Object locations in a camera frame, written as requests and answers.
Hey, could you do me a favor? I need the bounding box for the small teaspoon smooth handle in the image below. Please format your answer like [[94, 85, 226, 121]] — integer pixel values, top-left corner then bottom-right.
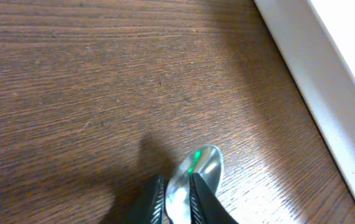
[[165, 144, 224, 224]]

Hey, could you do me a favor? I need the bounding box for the white plastic cutlery tray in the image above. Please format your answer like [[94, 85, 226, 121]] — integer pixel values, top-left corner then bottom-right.
[[255, 0, 355, 199]]

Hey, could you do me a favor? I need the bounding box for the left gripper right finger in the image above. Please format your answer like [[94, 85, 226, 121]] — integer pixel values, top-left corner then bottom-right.
[[189, 173, 238, 224]]

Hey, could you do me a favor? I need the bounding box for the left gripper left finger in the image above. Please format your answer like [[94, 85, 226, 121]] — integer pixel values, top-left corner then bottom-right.
[[124, 175, 164, 224]]

